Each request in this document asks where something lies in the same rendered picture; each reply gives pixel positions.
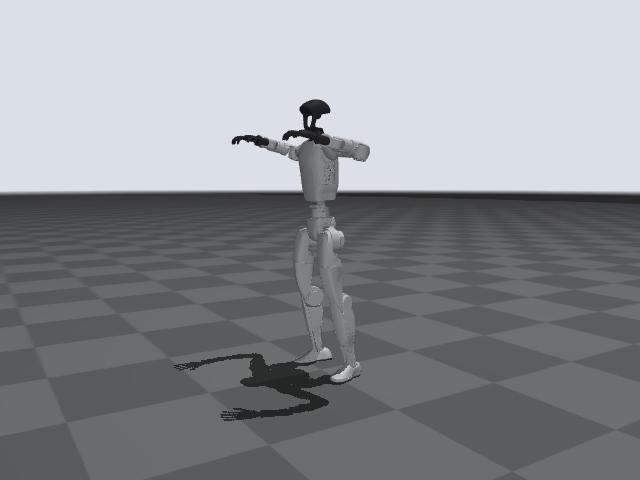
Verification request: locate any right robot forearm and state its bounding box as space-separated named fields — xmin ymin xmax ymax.
xmin=259 ymin=137 xmax=297 ymax=156

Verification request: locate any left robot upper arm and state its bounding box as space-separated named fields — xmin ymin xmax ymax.
xmin=320 ymin=145 xmax=370 ymax=162

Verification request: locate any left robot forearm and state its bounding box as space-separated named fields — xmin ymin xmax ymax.
xmin=319 ymin=133 xmax=369 ymax=156

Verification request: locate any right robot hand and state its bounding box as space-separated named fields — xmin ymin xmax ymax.
xmin=232 ymin=135 xmax=269 ymax=146

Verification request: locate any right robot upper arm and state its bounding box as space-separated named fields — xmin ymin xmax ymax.
xmin=288 ymin=145 xmax=300 ymax=161

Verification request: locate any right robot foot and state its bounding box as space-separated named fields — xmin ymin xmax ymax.
xmin=293 ymin=347 xmax=332 ymax=363

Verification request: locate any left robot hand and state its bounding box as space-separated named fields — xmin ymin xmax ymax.
xmin=282 ymin=130 xmax=330 ymax=145

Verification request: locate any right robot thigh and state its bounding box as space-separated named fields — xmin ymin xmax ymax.
xmin=293 ymin=227 xmax=323 ymax=306

